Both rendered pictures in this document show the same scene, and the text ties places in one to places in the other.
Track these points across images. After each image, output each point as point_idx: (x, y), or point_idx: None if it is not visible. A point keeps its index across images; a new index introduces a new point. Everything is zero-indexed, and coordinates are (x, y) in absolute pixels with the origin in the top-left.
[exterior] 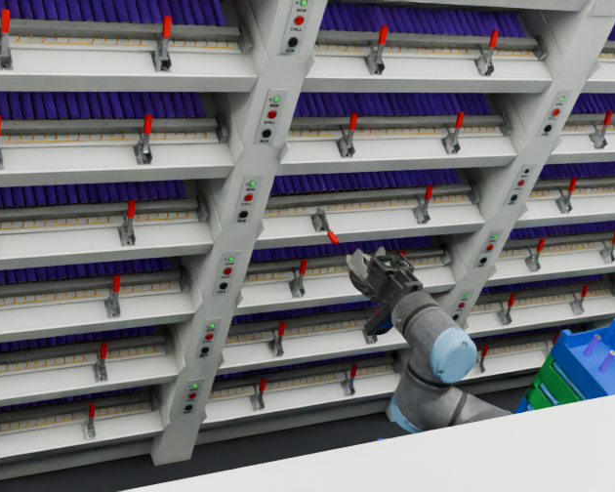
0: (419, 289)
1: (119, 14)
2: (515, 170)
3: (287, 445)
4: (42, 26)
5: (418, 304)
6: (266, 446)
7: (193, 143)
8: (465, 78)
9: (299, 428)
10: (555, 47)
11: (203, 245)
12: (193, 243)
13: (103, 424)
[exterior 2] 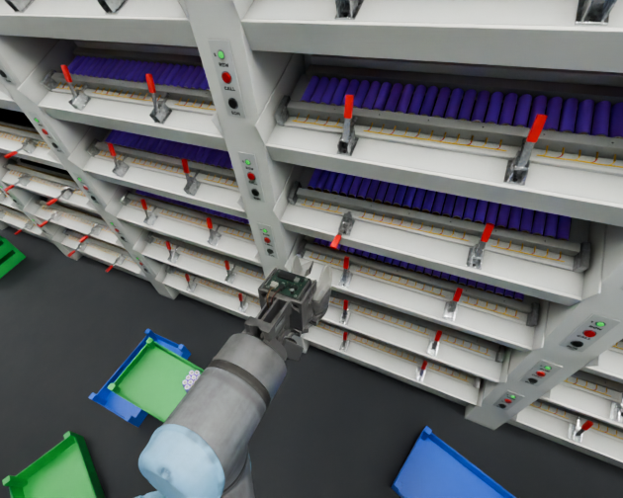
0: (264, 335)
1: None
2: None
3: (369, 382)
4: None
5: (224, 355)
6: (354, 374)
7: (206, 114)
8: (528, 27)
9: (387, 376)
10: None
11: (239, 211)
12: (231, 207)
13: (253, 307)
